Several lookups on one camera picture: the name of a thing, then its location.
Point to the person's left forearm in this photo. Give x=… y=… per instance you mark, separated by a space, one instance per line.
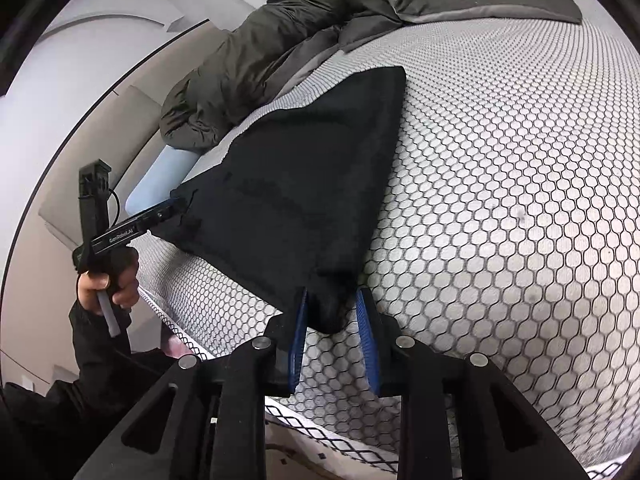
x=95 y=360

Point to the beige padded headboard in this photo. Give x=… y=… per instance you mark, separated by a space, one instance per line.
x=65 y=170

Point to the light blue cushion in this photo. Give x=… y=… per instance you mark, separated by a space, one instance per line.
x=155 y=180

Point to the person's left hand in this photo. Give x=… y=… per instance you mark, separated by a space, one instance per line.
x=129 y=282

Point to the black pants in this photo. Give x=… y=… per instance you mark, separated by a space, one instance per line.
x=290 y=185

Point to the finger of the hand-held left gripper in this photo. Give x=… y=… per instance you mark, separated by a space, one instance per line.
x=167 y=208

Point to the white hexagon patterned bedspread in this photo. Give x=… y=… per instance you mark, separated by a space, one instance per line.
x=500 y=185

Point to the dark green padded jacket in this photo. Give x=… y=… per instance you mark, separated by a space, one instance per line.
x=260 y=50

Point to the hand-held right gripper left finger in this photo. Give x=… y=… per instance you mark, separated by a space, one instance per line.
x=299 y=330

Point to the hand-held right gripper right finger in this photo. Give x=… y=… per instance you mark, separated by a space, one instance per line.
x=367 y=340

